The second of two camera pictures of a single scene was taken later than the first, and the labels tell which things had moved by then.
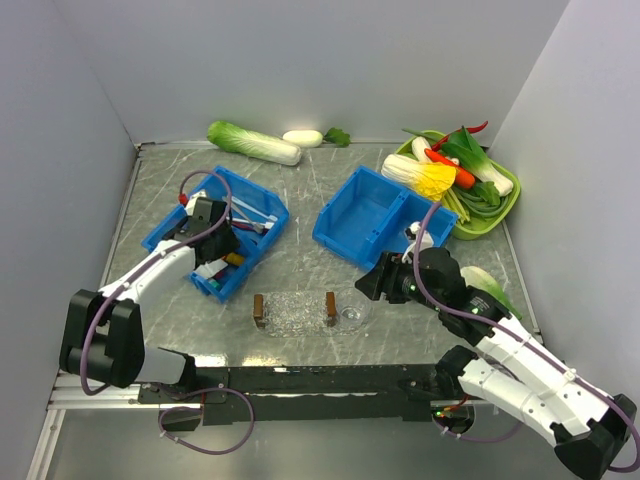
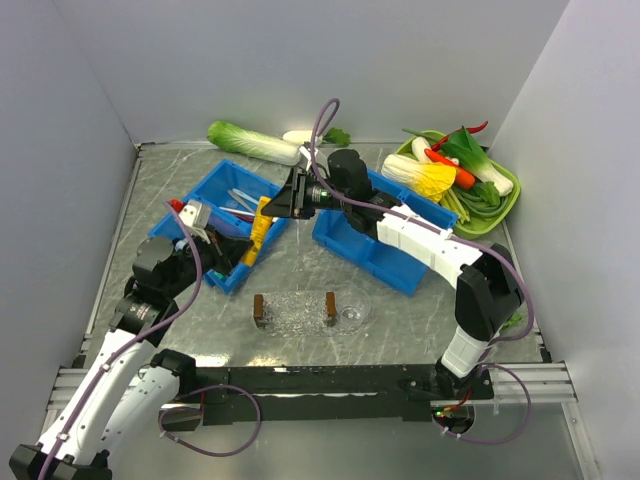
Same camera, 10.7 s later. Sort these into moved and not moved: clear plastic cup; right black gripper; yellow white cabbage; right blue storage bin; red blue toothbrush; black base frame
Moved: red blue toothbrush; right black gripper
Not moved: yellow white cabbage; black base frame; right blue storage bin; clear plastic cup
